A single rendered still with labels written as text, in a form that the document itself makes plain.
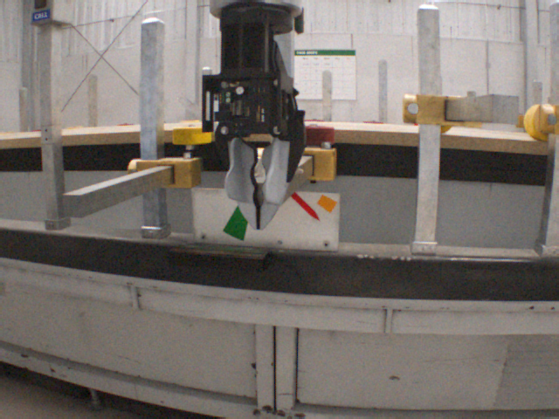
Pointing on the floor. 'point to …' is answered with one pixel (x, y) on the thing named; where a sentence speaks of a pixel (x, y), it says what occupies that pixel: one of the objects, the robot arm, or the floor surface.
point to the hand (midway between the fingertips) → (260, 215)
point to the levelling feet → (95, 401)
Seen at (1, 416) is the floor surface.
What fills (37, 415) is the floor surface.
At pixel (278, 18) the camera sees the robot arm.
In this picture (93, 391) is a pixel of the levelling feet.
